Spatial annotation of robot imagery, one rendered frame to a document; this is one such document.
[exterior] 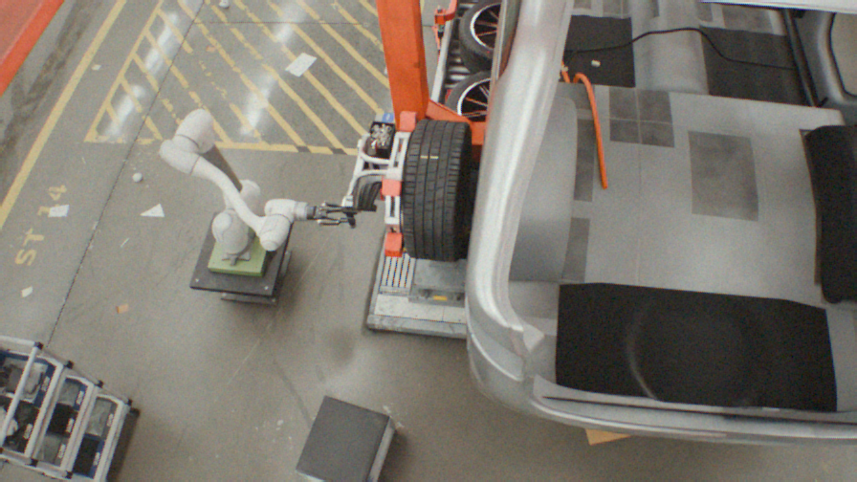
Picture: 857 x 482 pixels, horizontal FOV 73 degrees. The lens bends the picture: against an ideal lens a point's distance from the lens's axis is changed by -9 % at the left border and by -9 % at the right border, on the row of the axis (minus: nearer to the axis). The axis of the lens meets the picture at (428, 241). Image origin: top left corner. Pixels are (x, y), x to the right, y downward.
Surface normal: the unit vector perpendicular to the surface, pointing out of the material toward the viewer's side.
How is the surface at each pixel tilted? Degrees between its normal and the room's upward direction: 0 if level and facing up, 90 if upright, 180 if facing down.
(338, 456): 0
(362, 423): 0
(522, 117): 24
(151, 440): 0
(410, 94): 90
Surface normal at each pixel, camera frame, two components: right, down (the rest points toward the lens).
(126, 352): -0.07, -0.51
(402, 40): -0.15, 0.86
